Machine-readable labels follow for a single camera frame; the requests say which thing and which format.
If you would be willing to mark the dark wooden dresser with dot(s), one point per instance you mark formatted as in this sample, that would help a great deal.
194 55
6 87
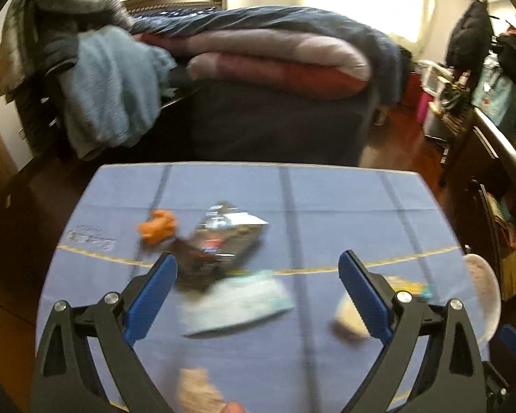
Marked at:
490 159

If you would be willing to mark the orange block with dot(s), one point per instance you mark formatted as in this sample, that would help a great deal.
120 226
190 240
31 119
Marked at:
157 226

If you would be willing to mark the dark wooden headboard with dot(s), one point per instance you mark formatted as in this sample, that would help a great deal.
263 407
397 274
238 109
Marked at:
176 0

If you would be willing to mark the beige tissue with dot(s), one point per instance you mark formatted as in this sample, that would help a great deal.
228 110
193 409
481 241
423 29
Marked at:
198 389

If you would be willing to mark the light blue fleece blanket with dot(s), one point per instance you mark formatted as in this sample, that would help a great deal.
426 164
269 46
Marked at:
112 90

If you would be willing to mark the teal bag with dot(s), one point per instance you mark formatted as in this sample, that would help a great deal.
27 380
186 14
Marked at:
494 94

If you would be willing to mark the sheer cream curtain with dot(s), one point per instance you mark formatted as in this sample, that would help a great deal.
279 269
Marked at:
370 0

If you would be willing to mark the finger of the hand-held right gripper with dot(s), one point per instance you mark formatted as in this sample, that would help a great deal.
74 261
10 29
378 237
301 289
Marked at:
514 339

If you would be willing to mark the pink storage box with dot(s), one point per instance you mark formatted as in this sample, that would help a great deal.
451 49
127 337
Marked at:
423 109

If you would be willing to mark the colourful shopping bags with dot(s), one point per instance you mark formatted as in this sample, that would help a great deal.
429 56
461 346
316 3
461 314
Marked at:
509 241

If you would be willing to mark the white plastic container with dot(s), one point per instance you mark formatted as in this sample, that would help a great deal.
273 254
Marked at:
433 78

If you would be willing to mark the dark jacket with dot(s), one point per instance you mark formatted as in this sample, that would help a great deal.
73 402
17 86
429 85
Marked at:
58 53

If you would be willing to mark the bed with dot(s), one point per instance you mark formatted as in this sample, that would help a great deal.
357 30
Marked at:
275 133

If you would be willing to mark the dark snack wrapper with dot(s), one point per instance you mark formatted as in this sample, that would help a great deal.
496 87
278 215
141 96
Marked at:
223 241

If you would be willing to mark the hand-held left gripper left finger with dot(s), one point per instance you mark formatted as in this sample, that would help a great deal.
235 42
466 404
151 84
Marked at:
150 301

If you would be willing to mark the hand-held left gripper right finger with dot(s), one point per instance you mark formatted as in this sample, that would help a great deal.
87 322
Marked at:
365 297

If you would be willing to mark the pink folded quilt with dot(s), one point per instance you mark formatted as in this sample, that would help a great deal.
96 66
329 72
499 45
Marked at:
262 56

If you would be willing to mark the black hanging coat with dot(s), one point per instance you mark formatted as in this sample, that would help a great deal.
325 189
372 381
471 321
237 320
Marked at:
468 34

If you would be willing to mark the white dotted wastebasket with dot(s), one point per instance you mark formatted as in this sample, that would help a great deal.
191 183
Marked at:
483 292

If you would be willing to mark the blue striped tablecloth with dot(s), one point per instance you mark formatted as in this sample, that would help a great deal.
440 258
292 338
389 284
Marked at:
284 232

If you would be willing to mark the yellow sponge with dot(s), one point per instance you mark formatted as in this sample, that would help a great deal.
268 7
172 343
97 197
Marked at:
348 323

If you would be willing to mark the light teal packet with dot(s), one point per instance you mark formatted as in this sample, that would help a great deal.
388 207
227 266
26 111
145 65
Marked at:
236 305

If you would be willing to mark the star print blue pillow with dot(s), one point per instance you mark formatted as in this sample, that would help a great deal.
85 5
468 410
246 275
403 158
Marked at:
176 12

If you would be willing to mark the blue yellow candy pack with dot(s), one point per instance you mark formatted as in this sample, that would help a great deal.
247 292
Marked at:
413 288

